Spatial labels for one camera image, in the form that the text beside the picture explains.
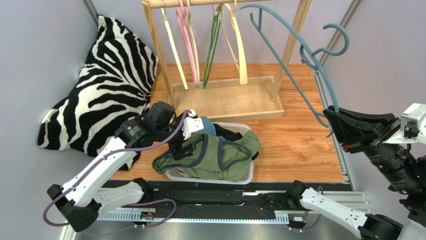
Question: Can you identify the white plastic basket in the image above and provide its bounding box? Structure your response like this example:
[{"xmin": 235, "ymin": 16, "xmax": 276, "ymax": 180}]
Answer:
[{"xmin": 165, "ymin": 122, "xmax": 255, "ymax": 185}]

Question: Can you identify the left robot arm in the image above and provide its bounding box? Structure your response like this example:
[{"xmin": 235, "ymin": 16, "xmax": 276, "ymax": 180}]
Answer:
[{"xmin": 47, "ymin": 101, "xmax": 204, "ymax": 232}]

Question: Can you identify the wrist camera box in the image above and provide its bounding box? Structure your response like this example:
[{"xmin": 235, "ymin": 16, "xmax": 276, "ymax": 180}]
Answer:
[
  {"xmin": 181, "ymin": 109, "xmax": 204, "ymax": 141},
  {"xmin": 383, "ymin": 103, "xmax": 426, "ymax": 144}
]

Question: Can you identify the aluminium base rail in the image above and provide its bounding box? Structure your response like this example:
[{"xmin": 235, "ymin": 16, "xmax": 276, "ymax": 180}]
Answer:
[{"xmin": 59, "ymin": 181, "xmax": 382, "ymax": 240}]

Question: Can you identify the zebra print blanket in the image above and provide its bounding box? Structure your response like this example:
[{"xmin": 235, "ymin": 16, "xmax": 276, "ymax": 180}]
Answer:
[{"xmin": 36, "ymin": 15, "xmax": 159, "ymax": 157}]

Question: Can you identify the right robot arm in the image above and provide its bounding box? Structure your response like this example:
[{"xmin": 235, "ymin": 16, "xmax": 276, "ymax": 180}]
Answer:
[{"xmin": 285, "ymin": 103, "xmax": 426, "ymax": 240}]

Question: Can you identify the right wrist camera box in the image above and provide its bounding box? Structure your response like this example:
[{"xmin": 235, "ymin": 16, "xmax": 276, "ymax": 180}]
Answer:
[{"xmin": 383, "ymin": 103, "xmax": 426, "ymax": 144}]

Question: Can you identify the wooden clothes rack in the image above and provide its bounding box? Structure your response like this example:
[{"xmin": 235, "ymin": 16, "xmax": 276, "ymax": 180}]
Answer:
[{"xmin": 142, "ymin": 0, "xmax": 311, "ymax": 122}]

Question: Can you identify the mauve tank top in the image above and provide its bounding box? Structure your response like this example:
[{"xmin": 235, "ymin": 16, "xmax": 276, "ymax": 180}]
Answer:
[{"xmin": 173, "ymin": 167, "xmax": 188, "ymax": 178}]

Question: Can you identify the pink hanger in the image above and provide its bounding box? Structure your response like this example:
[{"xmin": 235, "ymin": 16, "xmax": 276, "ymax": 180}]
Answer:
[{"xmin": 175, "ymin": 0, "xmax": 196, "ymax": 85}]

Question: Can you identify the black top green trim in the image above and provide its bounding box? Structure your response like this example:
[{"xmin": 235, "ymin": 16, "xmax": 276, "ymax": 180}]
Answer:
[{"xmin": 205, "ymin": 124, "xmax": 262, "ymax": 170}]

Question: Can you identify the cream hanger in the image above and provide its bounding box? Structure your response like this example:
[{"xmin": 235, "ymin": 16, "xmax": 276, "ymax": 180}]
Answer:
[{"xmin": 161, "ymin": 0, "xmax": 188, "ymax": 90}]

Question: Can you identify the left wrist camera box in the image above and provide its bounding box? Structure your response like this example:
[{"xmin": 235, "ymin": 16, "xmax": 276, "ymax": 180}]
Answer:
[{"xmin": 181, "ymin": 109, "xmax": 204, "ymax": 141}]

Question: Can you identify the olive green tank top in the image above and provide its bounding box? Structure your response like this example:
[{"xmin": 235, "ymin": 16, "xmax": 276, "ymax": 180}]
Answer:
[{"xmin": 152, "ymin": 130, "xmax": 262, "ymax": 182}]

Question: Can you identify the wooden hanger with blue top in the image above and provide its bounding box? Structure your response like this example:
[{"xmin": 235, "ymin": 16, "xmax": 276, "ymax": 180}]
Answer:
[{"xmin": 216, "ymin": 0, "xmax": 248, "ymax": 86}]

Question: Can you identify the green hanger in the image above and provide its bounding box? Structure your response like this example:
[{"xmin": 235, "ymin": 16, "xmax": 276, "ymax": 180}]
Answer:
[{"xmin": 203, "ymin": 5, "xmax": 222, "ymax": 89}]

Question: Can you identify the blue tank top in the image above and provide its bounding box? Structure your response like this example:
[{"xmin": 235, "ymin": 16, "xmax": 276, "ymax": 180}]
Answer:
[{"xmin": 200, "ymin": 116, "xmax": 217, "ymax": 137}]

